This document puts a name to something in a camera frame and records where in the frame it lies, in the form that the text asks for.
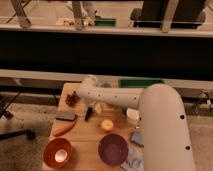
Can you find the red bowl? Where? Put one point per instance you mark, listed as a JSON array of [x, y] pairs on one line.
[[57, 153]]

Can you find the black office chair base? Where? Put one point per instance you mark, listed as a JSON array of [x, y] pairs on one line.
[[11, 130]]

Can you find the green plastic tray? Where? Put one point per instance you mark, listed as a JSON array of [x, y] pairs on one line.
[[138, 83]]

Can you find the black dish brush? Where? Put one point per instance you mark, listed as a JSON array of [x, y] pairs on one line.
[[88, 113]]

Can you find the yellow round fruit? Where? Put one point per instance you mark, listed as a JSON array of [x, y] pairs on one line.
[[107, 125]]

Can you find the grey crumpled cloth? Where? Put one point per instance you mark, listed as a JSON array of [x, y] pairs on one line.
[[134, 161]]

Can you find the grey sponge block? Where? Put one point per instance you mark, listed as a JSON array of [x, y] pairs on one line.
[[67, 116]]

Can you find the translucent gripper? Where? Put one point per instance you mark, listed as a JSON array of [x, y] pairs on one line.
[[97, 108]]

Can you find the purple bowl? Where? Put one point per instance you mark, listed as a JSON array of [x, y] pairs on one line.
[[113, 149]]

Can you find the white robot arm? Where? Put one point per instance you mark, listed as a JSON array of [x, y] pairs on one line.
[[163, 124]]

